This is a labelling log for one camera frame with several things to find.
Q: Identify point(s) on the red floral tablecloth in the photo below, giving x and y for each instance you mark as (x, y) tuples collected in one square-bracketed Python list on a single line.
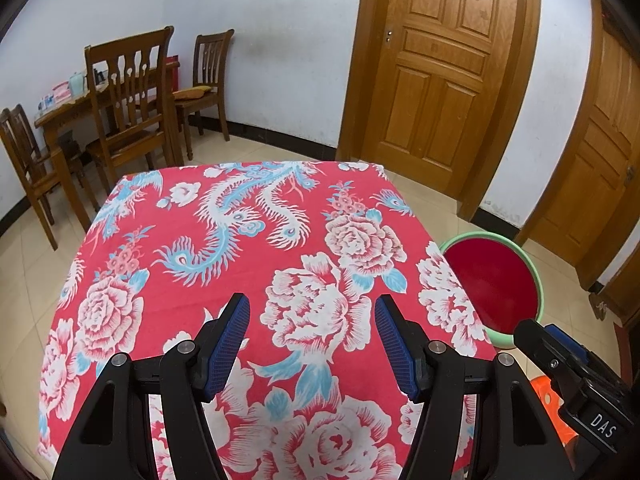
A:
[(250, 260)]

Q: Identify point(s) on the red basin with green rim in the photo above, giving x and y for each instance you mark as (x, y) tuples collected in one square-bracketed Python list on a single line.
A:
[(490, 280)]

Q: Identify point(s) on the small white and blue bottles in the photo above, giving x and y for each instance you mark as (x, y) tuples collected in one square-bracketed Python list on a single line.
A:
[(45, 102)]

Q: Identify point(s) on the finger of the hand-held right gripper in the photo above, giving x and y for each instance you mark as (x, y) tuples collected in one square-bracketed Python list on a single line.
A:
[(567, 342), (542, 350)]

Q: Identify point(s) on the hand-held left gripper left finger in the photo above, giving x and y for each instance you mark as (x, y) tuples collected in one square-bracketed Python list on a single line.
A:
[(227, 345)]

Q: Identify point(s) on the wooden dining table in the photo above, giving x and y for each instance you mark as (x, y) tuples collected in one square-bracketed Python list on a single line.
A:
[(65, 112)]

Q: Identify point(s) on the light green jar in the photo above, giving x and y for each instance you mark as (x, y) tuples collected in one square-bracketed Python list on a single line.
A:
[(76, 84)]

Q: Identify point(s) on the wooden panel door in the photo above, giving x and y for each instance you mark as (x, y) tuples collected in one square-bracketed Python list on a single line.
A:
[(440, 85), (595, 170)]

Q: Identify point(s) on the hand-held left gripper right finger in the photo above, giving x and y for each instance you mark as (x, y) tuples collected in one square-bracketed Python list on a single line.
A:
[(395, 345)]

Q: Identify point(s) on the red bag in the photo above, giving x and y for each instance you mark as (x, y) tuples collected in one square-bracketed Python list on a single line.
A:
[(173, 77)]

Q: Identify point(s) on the yellow seat cushion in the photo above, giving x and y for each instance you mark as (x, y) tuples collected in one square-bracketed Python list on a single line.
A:
[(192, 93)]

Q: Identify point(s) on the pink box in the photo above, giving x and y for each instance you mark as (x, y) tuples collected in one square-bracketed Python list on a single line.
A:
[(61, 91)]

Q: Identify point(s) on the orange plastic stool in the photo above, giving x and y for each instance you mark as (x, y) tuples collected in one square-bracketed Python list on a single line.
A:
[(545, 395)]

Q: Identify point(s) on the wooden chair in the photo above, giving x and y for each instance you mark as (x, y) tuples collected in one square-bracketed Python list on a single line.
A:
[(130, 42), (40, 175), (215, 40)]

